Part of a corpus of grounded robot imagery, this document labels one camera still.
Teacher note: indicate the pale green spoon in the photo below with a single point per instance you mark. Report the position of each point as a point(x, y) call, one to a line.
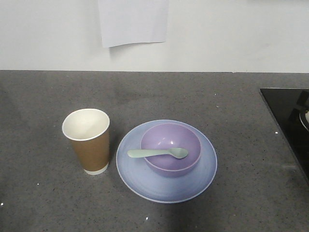
point(178, 153)

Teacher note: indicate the brown paper cup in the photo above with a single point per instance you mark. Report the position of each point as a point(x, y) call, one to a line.
point(88, 132)

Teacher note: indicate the light blue plate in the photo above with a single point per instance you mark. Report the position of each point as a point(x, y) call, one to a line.
point(139, 177)

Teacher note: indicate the white paper sheet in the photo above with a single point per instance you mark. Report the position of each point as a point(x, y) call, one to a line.
point(133, 21)

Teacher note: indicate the black gas stove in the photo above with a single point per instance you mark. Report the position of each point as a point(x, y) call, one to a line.
point(290, 109)

